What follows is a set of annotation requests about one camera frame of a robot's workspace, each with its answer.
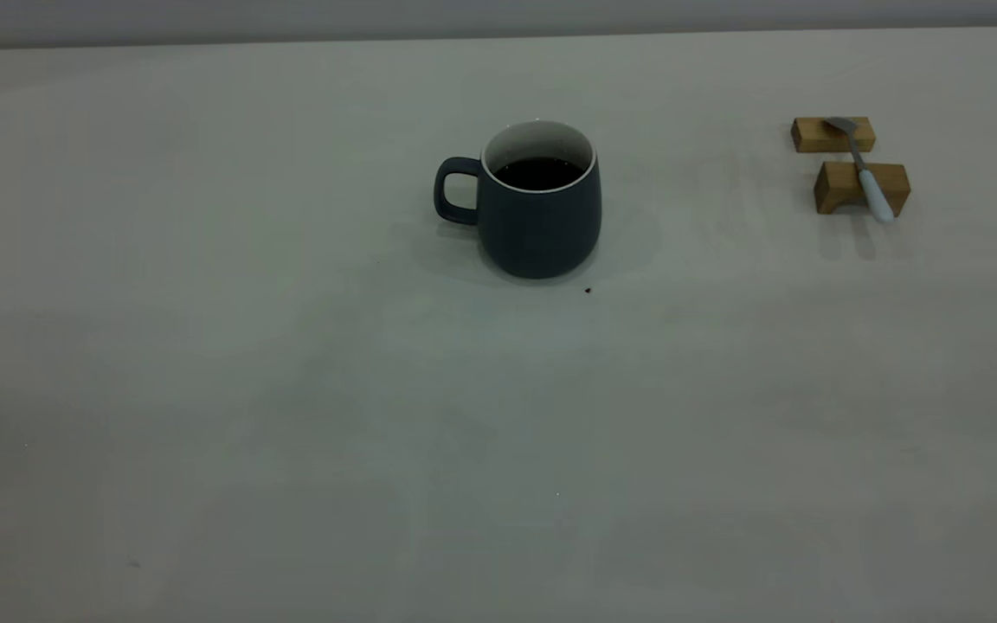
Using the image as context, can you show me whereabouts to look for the dark grey ceramic mug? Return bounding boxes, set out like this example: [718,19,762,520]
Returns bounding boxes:
[434,119,603,279]

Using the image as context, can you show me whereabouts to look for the black coffee liquid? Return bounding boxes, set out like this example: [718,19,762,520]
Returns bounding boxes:
[492,157,588,191]

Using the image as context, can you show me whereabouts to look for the metal spoon with white handle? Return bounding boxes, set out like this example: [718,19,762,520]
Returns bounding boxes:
[824,117,896,225]

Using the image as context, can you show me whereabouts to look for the flat wooden block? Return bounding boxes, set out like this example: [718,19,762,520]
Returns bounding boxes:
[791,116,878,154]

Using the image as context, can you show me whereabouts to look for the arched wooden block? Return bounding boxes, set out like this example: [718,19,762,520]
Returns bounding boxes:
[814,161,911,217]

